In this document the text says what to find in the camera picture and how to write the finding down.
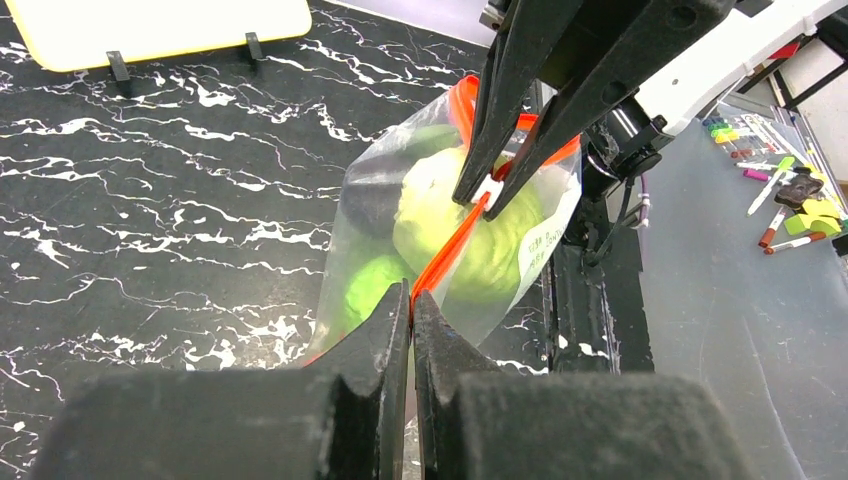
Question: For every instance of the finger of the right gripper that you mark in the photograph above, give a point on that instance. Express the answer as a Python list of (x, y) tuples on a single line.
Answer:
[(523, 52), (617, 45)]

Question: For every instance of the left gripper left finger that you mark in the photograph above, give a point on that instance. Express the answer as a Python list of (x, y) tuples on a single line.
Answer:
[(340, 417)]

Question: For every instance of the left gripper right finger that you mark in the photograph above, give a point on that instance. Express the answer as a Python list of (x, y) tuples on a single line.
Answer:
[(477, 421)]

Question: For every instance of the small green cabbage toy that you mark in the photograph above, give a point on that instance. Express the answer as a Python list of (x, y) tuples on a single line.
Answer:
[(367, 286)]

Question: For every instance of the clear zip top bag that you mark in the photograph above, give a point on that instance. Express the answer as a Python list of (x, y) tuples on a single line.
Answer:
[(476, 269)]

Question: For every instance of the dark purple plum toy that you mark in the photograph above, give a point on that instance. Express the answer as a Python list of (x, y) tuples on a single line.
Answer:
[(371, 192)]

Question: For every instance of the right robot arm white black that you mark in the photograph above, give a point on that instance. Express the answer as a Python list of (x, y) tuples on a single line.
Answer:
[(626, 141)]

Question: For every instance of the small whiteboard wooden frame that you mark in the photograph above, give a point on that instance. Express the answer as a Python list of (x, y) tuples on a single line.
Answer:
[(65, 36)]

